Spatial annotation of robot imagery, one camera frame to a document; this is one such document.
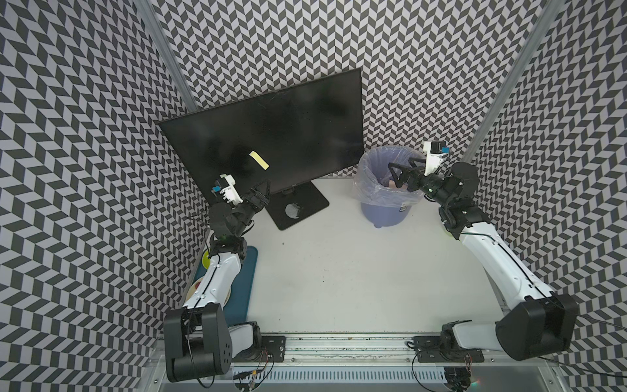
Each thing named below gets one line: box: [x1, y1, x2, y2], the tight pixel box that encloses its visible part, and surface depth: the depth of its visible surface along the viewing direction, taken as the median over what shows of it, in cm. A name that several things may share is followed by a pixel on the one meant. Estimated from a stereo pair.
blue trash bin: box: [353, 145, 424, 228], surface depth 88 cm
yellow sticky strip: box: [249, 150, 270, 171], surface depth 80 cm
